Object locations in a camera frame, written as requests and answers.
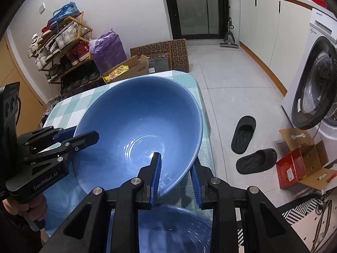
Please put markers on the blue ceramic bowl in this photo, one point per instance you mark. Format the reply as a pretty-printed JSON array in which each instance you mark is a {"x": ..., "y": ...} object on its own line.
[
  {"x": 137, "y": 116},
  {"x": 173, "y": 232}
]

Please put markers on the black framed glass door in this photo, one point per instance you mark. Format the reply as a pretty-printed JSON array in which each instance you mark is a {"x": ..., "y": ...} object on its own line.
[{"x": 194, "y": 5}]

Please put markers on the white wall socket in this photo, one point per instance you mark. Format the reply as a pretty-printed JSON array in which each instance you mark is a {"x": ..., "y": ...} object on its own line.
[{"x": 41, "y": 8}]

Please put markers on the wooden door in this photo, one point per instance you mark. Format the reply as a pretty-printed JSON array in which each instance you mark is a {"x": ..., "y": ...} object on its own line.
[{"x": 26, "y": 92}]

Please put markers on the teal checked tablecloth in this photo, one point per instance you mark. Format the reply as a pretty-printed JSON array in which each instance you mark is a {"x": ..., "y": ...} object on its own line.
[{"x": 68, "y": 108}]

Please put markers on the wooden shoe rack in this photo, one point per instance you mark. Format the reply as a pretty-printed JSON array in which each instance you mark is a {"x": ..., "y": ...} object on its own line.
[
  {"x": 76, "y": 52},
  {"x": 79, "y": 64}
]

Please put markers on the open brown cardboard box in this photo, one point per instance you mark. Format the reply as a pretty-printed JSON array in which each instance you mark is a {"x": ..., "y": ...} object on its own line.
[{"x": 137, "y": 68}]

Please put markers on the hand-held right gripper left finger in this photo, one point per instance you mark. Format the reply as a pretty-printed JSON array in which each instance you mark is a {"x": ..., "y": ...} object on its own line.
[{"x": 155, "y": 179}]

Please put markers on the purple plastic bag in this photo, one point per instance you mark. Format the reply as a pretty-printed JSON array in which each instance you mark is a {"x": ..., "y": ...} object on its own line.
[{"x": 108, "y": 50}]

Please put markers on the red packet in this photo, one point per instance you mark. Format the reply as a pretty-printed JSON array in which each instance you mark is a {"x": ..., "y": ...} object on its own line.
[{"x": 318, "y": 1}]

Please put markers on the scattered pile of shoes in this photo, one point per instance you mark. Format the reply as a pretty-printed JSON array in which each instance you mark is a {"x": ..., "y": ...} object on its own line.
[{"x": 50, "y": 110}]

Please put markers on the black white patterned rug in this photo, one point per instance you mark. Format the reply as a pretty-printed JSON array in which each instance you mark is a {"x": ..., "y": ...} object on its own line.
[{"x": 302, "y": 210}]

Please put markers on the black slipper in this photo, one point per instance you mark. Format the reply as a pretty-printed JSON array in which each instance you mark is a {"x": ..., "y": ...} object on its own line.
[
  {"x": 243, "y": 134},
  {"x": 255, "y": 162}
]

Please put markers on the person's left hand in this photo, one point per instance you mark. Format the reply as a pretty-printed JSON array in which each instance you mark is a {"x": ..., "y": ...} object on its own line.
[{"x": 34, "y": 205}]

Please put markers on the white washing machine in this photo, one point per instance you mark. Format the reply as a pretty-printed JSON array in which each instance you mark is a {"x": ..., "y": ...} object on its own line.
[{"x": 313, "y": 84}]

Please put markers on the yellow snack packet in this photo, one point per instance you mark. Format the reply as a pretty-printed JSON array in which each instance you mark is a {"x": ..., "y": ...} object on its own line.
[{"x": 115, "y": 73}]

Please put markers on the red open gift box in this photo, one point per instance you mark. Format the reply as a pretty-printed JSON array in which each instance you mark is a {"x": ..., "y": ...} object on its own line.
[{"x": 292, "y": 168}]

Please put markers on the dark grey flat pad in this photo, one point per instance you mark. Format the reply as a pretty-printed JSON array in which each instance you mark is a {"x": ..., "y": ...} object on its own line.
[{"x": 159, "y": 63}]

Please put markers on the grey floor mop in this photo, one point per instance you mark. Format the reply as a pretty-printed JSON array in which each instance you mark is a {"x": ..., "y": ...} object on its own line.
[{"x": 228, "y": 40}]

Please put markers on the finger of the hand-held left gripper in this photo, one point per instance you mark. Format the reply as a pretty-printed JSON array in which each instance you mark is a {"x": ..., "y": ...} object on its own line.
[
  {"x": 64, "y": 134},
  {"x": 84, "y": 138}
]

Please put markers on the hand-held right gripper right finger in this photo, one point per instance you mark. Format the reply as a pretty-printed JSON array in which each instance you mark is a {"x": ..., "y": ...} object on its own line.
[{"x": 196, "y": 187}]

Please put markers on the white base cabinet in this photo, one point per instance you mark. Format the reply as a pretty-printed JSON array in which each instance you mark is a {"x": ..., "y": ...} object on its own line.
[{"x": 263, "y": 26}]

